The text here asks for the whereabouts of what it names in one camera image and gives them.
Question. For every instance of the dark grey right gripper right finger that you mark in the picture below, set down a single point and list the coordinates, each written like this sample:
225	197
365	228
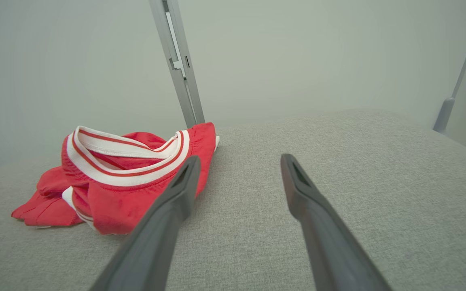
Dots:
326	242

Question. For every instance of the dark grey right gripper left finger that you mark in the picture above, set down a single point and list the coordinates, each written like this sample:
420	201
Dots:
156	238

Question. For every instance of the red shirt with white sleeves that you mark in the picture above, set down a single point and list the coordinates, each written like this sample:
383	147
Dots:
107	202

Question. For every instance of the grey metal frame post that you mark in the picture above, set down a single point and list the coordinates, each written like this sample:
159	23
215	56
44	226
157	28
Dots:
443	115
192	97

